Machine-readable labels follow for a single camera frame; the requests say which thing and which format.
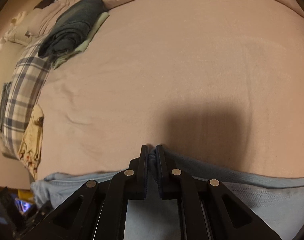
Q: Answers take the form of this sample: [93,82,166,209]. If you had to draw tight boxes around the folded dark navy garment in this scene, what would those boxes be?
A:
[38,0,107,58]

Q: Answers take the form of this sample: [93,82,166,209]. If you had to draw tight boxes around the folded pale green garment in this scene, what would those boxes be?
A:
[51,12,109,69]

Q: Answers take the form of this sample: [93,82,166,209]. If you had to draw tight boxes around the cream patterned cloth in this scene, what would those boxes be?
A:
[18,105,44,180]

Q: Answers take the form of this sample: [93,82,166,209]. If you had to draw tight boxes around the blue white plaid cloth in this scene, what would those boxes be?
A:
[1,36,51,159]

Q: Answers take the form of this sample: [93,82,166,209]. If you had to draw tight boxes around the beige pillow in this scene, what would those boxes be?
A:
[8,8,41,46]

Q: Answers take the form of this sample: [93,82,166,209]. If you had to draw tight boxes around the pink bed sheet mattress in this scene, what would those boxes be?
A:
[38,0,304,178]

